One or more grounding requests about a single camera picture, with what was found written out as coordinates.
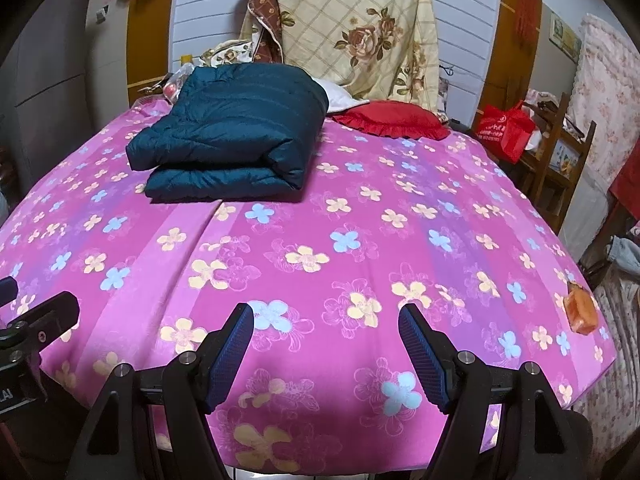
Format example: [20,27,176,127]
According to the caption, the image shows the teal puffer jacket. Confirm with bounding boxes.
[126,64,330,204]

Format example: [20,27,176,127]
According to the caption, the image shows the small framed picture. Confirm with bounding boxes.
[549,12,584,59]

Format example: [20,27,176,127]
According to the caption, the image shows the clear plastic bag of packets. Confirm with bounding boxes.
[164,67,195,102]

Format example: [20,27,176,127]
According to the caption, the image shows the pink floral hanging blanket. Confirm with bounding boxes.
[567,14,640,187]

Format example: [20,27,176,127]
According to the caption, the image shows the brown floral quilt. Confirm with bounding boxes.
[200,0,285,70]

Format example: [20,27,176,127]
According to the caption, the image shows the cream rose-print quilt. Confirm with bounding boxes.
[272,0,444,114]

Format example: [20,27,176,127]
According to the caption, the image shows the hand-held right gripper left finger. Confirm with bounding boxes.
[67,302,256,480]

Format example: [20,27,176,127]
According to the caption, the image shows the pink floral bedsheet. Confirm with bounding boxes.
[0,95,617,474]

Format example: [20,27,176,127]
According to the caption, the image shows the red shopping bag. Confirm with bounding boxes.
[474,101,537,164]

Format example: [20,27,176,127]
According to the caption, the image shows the white pillow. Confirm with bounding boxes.
[317,79,374,114]

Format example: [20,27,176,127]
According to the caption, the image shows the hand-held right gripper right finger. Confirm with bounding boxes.
[397,302,594,480]

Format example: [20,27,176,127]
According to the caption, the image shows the red knot decoration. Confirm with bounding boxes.
[515,0,545,50]

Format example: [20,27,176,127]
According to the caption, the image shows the wooden chair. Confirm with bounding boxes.
[520,92,599,207]

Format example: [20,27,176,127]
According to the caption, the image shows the blue jeans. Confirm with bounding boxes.
[607,235,640,274]

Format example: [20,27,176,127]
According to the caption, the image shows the grey wardrobe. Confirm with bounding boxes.
[0,0,132,201]

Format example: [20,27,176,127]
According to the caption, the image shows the red pillow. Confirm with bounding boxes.
[327,101,451,141]

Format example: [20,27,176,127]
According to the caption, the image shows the white panelled headboard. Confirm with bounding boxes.
[125,0,544,127]

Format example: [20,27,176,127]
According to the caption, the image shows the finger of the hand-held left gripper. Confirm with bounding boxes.
[0,276,20,309]
[0,291,82,357]

